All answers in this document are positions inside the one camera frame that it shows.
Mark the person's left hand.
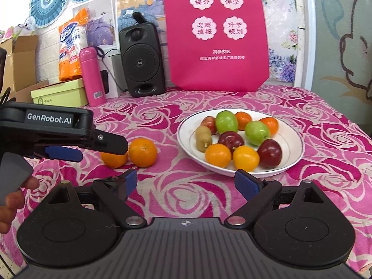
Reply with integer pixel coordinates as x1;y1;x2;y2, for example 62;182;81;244
0;177;40;234

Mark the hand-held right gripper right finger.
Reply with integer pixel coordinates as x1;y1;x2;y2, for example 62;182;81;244
224;169;326;229

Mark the white box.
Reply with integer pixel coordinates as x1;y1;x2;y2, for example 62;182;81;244
100;54;128;99

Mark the black speaker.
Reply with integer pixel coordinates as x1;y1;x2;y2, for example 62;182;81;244
119;23;166;98

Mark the pink thermos bottle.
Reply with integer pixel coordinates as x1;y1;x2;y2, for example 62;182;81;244
79;46;107;107

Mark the black power adapter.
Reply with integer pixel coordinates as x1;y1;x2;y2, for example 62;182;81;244
100;70;110;94

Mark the light green cardboard box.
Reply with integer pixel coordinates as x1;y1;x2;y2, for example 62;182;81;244
30;78;89;107

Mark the white plate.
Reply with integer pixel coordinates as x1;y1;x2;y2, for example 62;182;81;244
177;109;305;178

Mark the red apple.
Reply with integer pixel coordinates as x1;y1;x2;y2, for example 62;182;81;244
218;131;245;152
257;139;283;168

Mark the magenta fabric bag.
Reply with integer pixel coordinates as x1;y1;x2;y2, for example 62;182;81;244
163;0;269;92

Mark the blue bedding poster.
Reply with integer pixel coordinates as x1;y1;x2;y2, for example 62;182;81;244
116;0;166;32

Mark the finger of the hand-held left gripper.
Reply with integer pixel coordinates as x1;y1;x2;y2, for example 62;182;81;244
87;129;129;156
29;146;83;163

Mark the small red plum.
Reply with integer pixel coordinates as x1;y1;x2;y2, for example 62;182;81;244
200;116;218;136

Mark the brown kiwi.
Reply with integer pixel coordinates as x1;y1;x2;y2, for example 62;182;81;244
195;126;213;152

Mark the purple bedding poster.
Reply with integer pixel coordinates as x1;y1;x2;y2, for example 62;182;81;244
73;0;117;50

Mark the pink rose tablecloth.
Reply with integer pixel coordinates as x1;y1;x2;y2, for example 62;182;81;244
0;84;372;279

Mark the brown cardboard box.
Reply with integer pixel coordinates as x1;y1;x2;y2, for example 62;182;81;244
0;35;50;103

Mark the green apple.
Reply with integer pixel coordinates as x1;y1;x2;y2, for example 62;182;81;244
245;120;271;146
215;110;239;135

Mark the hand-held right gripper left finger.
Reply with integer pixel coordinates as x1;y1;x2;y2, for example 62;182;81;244
48;169;147;229

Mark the orange packet of paper cups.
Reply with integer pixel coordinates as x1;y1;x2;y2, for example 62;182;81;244
58;8;89;82

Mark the floral wall poster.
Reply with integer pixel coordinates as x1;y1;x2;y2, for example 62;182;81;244
257;0;300;83

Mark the small orange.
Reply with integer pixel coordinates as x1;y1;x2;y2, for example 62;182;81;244
259;117;279;136
235;112;253;131

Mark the large orange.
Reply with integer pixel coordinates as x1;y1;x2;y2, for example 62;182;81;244
129;138;158;168
100;151;128;168

